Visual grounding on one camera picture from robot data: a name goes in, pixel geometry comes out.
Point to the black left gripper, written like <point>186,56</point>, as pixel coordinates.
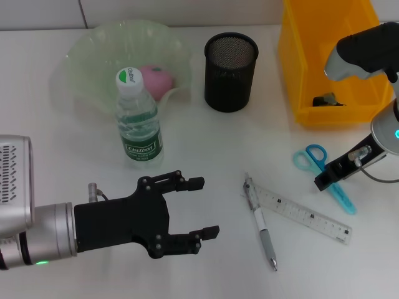
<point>124,221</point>

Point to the clear plastic ruler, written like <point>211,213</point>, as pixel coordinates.
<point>311,216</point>

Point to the green glass fruit plate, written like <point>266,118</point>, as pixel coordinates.
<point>93,62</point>

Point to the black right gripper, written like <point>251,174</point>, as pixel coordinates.
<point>343,168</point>

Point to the water bottle green label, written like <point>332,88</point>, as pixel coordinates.
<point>137,124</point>

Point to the teal blue capped scissors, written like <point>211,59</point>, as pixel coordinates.
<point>344,199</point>

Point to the grey white ballpoint pen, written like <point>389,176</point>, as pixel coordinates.
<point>260,221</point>

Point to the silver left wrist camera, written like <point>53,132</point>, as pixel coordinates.
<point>12,174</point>

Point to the green plastic wrapper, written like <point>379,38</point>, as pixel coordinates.
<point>327,99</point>

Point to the black mesh pen cup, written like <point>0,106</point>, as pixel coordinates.
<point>229,90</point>

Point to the pink peach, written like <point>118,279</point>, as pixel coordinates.
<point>159,84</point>

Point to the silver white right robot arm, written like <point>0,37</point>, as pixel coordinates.
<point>355,53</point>

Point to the yellow plastic storage bin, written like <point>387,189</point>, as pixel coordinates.
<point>311,62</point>

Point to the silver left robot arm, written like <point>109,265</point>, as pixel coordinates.
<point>46,230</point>

